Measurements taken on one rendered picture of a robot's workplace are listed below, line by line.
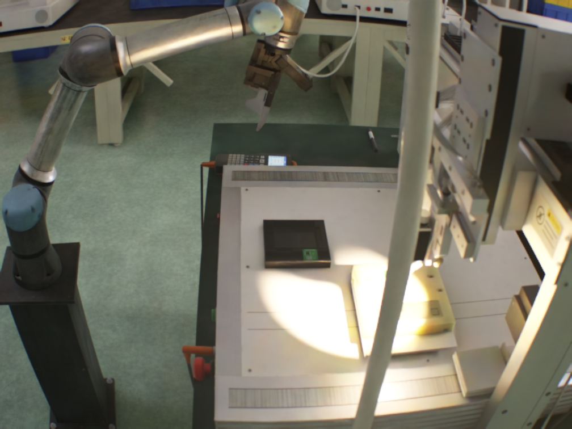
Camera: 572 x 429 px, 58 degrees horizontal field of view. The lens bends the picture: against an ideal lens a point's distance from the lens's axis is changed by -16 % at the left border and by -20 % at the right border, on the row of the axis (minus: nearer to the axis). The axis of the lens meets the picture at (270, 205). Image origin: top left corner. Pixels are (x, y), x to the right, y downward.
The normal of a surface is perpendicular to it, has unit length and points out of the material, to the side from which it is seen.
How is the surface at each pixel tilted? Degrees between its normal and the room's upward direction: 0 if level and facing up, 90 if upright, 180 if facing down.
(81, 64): 76
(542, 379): 90
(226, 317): 0
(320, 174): 0
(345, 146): 0
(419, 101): 91
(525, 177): 90
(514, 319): 90
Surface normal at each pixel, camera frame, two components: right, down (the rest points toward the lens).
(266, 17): 0.24, 0.54
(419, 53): -0.58, 0.45
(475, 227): -1.00, 0.00
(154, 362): 0.03, -0.84
